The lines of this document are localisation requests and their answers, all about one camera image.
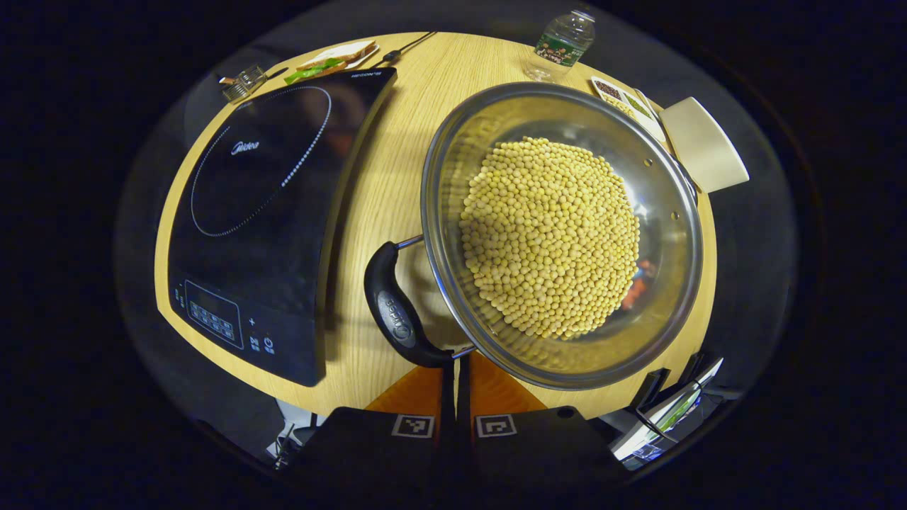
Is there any lettuce sandwich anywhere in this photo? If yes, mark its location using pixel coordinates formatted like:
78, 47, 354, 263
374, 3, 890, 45
283, 44, 376, 84

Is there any white divided bean tray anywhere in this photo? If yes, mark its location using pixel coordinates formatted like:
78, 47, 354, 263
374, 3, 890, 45
590, 76, 667, 142

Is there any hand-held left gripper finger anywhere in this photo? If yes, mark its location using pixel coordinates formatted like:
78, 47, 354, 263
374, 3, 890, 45
458, 351, 626, 491
292, 353, 456, 491

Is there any clear plastic water bottle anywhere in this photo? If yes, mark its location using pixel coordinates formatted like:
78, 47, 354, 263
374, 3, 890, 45
523, 7, 596, 84

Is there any pile of soybeans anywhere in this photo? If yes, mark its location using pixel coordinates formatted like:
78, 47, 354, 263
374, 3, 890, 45
458, 137, 641, 339

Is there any metal wire basket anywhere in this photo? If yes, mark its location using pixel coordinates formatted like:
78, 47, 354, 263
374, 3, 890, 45
218, 64, 269, 105

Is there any stainless steel pot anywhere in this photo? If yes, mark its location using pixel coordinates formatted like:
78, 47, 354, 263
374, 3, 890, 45
364, 81, 704, 390

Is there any black power cable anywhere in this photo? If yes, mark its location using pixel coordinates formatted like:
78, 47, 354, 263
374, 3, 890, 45
368, 32, 436, 68

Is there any black induction cooktop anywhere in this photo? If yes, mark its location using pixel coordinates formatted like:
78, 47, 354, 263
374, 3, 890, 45
168, 67, 398, 387

